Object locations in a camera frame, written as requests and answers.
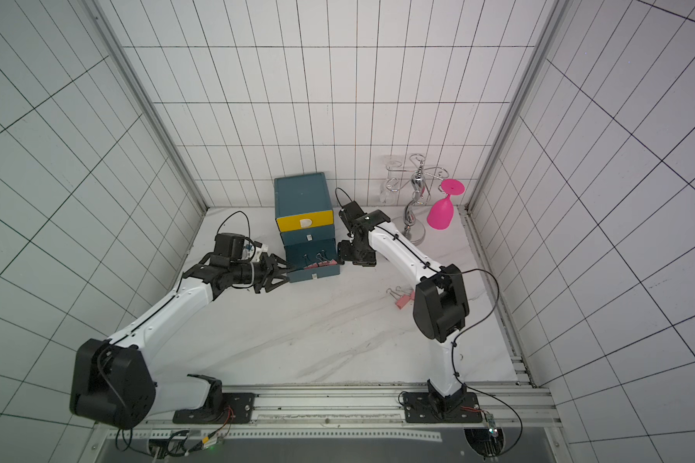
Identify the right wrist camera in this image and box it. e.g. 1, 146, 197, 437
339, 201, 371, 233

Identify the teal drawer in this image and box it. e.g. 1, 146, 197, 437
280, 224, 335, 247
285, 238, 341, 283

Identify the pink plastic wine glass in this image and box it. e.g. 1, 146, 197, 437
427, 179, 465, 231

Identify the chrome glass rack stand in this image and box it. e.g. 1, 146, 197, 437
394, 154, 450, 245

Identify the pink clip right pair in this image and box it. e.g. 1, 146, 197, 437
386, 287, 415, 310

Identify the yellow top drawer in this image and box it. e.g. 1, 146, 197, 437
276, 210, 334, 233

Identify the clear wine glass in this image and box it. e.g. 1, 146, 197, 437
378, 155, 405, 206

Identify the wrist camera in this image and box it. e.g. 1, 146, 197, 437
339, 201, 371, 233
214, 233, 268, 262

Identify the teal drawer cabinet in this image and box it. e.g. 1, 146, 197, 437
273, 172, 337, 284

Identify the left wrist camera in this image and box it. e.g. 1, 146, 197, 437
214, 233, 268, 262

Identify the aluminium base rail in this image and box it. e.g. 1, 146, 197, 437
100, 384, 560, 444

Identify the teal bottom drawer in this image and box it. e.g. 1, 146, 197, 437
285, 238, 341, 283

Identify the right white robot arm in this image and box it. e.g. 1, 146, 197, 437
338, 202, 469, 410

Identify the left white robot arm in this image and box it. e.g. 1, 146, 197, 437
69, 253, 295, 430

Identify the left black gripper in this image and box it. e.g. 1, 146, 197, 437
231, 252, 297, 294

